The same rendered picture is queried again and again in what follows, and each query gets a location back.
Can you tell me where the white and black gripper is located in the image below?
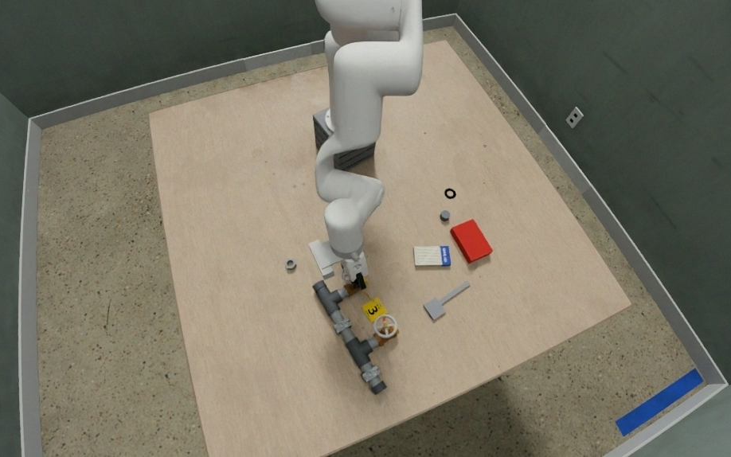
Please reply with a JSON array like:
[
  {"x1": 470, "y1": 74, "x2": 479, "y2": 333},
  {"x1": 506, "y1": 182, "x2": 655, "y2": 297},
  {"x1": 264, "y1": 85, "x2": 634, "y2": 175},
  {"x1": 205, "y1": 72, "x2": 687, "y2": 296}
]
[{"x1": 340, "y1": 250, "x2": 369, "y2": 290}]

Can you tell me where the red rectangular block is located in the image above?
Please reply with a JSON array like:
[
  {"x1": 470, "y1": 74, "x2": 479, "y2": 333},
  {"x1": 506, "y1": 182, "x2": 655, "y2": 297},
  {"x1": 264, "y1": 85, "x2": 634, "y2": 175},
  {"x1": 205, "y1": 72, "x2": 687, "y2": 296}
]
[{"x1": 450, "y1": 219, "x2": 493, "y2": 264}]

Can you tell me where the grey pipe manifold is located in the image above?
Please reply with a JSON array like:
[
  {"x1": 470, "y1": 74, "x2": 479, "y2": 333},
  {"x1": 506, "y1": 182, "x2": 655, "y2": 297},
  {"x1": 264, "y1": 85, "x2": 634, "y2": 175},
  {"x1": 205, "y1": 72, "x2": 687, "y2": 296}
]
[{"x1": 312, "y1": 268, "x2": 400, "y2": 395}]

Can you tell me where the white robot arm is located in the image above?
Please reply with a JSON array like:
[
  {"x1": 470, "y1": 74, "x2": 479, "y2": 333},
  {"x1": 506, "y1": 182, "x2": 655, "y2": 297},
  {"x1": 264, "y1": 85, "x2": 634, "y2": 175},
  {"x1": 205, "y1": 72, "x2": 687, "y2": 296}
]
[{"x1": 309, "y1": 0, "x2": 424, "y2": 280}]

